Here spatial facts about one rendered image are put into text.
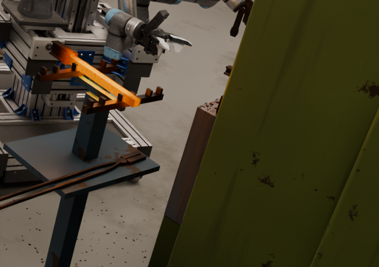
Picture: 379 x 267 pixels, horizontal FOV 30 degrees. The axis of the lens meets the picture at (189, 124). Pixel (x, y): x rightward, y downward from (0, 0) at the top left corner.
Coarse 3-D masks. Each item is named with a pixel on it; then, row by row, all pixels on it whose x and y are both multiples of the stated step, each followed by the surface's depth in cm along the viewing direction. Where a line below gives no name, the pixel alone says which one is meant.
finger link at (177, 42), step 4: (172, 36) 269; (176, 36) 270; (168, 40) 270; (172, 40) 269; (176, 40) 269; (180, 40) 269; (184, 40) 269; (172, 44) 271; (176, 44) 271; (180, 44) 271; (184, 44) 270; (188, 44) 269; (176, 48) 271; (180, 48) 271
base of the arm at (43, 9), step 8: (24, 0) 299; (32, 0) 298; (40, 0) 298; (48, 0) 301; (24, 8) 299; (32, 8) 299; (40, 8) 299; (48, 8) 302; (32, 16) 299; (40, 16) 300; (48, 16) 303
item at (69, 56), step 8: (56, 48) 223; (64, 48) 221; (56, 56) 223; (64, 56) 219; (72, 56) 219; (80, 64) 216; (88, 64) 217; (88, 72) 214; (96, 72) 214; (96, 80) 212; (104, 80) 210; (112, 80) 211; (112, 88) 208; (120, 88) 208; (128, 96) 204; (136, 104) 205
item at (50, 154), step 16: (16, 144) 217; (32, 144) 220; (48, 144) 223; (64, 144) 225; (112, 144) 234; (128, 144) 237; (32, 160) 211; (48, 160) 214; (64, 160) 216; (80, 160) 219; (96, 160) 222; (112, 160) 225; (144, 160) 230; (48, 176) 206; (80, 176) 211; (96, 176) 213; (112, 176) 216; (128, 176) 219; (64, 192) 201; (80, 192) 205
